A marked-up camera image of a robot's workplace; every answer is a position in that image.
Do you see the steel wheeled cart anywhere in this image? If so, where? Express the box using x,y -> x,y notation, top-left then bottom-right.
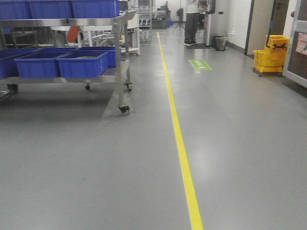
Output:
0,11 -> 135,115

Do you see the blue tray front right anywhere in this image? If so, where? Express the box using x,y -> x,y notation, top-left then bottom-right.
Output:
56,50 -> 108,78

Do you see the blue tray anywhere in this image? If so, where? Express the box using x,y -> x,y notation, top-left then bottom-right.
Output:
56,50 -> 108,78
14,51 -> 69,79

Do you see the black trash can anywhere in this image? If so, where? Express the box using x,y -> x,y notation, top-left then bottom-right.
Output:
214,36 -> 227,51

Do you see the standing person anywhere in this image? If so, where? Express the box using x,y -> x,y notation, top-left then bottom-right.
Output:
184,0 -> 199,46

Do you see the blue tray front left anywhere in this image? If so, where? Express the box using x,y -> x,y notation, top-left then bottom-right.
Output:
14,51 -> 69,79

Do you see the yellow mop bucket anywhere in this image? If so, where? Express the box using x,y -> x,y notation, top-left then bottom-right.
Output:
253,34 -> 290,77

